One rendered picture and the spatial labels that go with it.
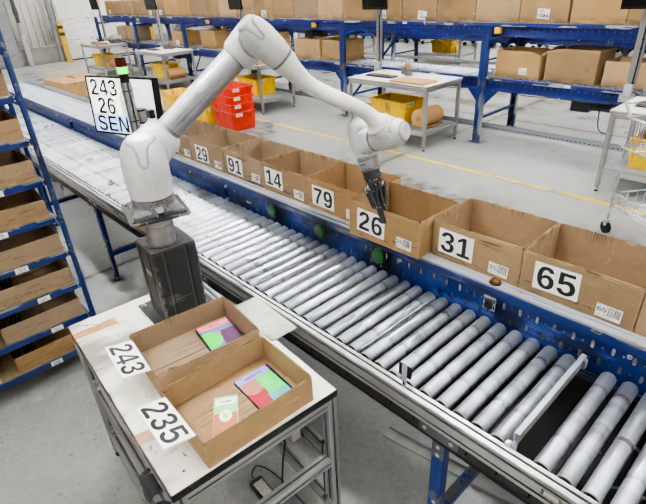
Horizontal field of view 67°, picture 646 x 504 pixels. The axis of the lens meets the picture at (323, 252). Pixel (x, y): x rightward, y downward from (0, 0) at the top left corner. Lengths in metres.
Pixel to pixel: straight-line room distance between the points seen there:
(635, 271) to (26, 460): 2.77
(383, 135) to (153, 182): 0.86
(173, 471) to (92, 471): 1.17
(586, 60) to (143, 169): 5.22
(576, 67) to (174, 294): 5.22
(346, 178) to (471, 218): 0.79
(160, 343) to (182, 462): 0.57
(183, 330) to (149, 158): 0.66
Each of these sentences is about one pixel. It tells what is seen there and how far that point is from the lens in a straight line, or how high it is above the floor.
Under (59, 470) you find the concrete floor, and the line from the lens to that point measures 2.78.
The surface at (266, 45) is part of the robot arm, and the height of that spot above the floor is 1.74.
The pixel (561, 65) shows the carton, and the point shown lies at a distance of 6.38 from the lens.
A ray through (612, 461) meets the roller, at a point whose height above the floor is 0.75.
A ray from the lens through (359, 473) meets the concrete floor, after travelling 2.41.
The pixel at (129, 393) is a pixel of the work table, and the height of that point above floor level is 0.75.
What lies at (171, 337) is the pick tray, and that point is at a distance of 1.99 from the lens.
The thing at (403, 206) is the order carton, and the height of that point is 0.95.
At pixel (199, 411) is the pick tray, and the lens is 1.67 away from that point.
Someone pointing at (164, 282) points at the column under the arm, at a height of 0.95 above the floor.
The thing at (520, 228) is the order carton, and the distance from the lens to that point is 2.23.
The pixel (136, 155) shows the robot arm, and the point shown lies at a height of 1.44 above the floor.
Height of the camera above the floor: 1.93
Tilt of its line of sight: 29 degrees down
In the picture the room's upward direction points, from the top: 3 degrees counter-clockwise
